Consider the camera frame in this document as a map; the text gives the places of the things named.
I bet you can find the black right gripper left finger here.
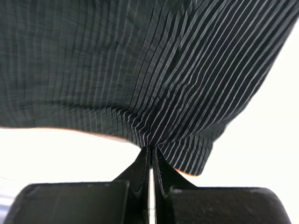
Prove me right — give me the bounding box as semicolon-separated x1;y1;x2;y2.
4;147;150;224

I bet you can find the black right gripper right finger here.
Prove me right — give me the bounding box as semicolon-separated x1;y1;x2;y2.
151;149;291;224

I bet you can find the black underwear orange trim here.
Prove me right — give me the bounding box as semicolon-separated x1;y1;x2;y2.
0;0;299;175

